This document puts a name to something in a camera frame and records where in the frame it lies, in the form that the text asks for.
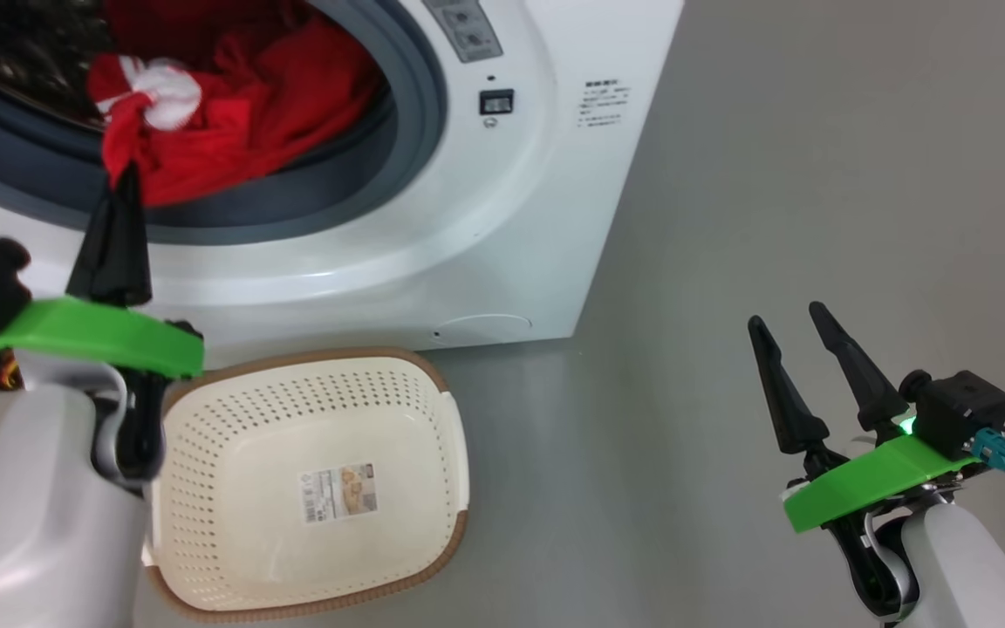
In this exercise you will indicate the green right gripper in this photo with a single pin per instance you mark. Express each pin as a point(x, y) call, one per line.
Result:
point(869, 484)

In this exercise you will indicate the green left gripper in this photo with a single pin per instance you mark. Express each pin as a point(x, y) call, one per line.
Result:
point(92, 336)

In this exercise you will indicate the red and white garment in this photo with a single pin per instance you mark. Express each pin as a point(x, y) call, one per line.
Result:
point(267, 105)

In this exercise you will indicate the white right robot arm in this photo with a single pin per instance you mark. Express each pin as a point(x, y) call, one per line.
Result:
point(974, 576)

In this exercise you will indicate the steel washing machine drum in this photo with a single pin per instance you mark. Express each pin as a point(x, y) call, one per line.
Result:
point(23, 52)

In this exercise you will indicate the cream perforated laundry basket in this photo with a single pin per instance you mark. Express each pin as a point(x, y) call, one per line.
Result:
point(249, 541)

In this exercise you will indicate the printed label sticker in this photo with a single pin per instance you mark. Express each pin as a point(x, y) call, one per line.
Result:
point(338, 494)

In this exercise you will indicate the white front-load washing machine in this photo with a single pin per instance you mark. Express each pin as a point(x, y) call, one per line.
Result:
point(555, 218)

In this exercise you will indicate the round white filter cover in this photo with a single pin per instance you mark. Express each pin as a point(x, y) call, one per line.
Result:
point(485, 327)

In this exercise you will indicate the grey latch plate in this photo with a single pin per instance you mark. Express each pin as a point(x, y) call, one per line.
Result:
point(466, 30)

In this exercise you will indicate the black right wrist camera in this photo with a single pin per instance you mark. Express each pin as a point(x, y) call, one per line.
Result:
point(960, 410)

